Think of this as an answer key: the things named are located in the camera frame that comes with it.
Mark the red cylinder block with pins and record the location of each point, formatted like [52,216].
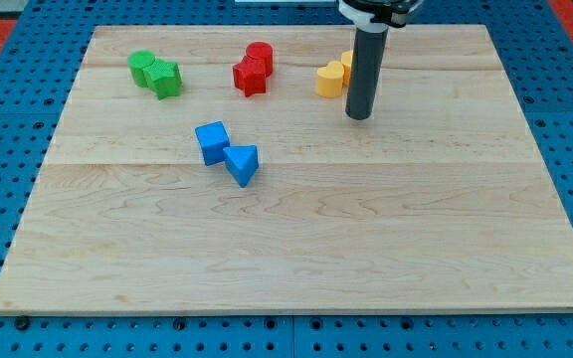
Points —
[262,51]

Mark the wooden board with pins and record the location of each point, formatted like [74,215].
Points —
[439,203]

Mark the yellow hexagon block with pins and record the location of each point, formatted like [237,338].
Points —
[346,62]

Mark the blue cube block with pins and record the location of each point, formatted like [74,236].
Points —
[213,138]

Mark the green star block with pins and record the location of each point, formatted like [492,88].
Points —
[163,78]

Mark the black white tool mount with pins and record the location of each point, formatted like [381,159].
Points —
[375,16]

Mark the yellow heart block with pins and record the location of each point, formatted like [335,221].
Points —
[329,80]

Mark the red star block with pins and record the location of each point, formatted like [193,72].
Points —
[250,76]

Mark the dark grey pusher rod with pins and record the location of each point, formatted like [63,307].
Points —
[368,51]

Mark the blue triangle block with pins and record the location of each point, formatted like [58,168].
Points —
[242,162]

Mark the green cylinder block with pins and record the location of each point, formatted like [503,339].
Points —
[137,62]

